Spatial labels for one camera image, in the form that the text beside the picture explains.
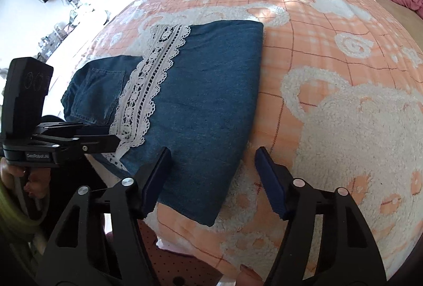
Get orange bear plush blanket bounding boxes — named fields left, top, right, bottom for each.
left=77, top=0, right=422, bottom=278

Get person's left hand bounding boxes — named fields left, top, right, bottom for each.
left=1, top=157, right=51, bottom=199

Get person's right hand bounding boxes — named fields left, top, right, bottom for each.
left=235, top=265, right=264, bottom=286

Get blue denim lace-trimmed pants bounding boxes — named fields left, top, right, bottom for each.
left=61, top=20, right=264, bottom=226

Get white cluttered dresser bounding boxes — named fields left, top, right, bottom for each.
left=0, top=0, right=140, bottom=82

